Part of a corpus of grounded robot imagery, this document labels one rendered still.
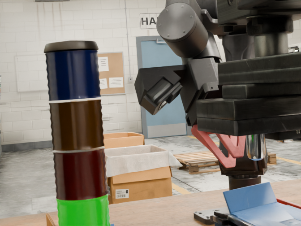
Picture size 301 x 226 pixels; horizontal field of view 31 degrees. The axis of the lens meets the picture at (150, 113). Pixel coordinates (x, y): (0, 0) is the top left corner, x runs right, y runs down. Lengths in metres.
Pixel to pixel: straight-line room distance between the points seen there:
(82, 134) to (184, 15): 0.40
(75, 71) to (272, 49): 0.29
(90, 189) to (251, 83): 0.26
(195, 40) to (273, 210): 0.25
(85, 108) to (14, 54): 11.03
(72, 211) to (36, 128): 11.03
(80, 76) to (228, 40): 0.71
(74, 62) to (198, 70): 0.40
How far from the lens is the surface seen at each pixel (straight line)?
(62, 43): 0.38
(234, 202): 0.73
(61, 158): 0.39
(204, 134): 0.77
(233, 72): 0.62
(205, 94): 0.74
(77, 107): 0.38
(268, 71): 0.55
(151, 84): 0.75
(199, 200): 1.22
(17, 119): 11.39
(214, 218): 0.73
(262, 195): 0.75
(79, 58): 0.38
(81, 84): 0.38
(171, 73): 0.76
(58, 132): 0.38
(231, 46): 1.06
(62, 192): 0.39
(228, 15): 0.62
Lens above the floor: 1.16
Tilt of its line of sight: 3 degrees down
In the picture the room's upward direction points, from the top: 4 degrees counter-clockwise
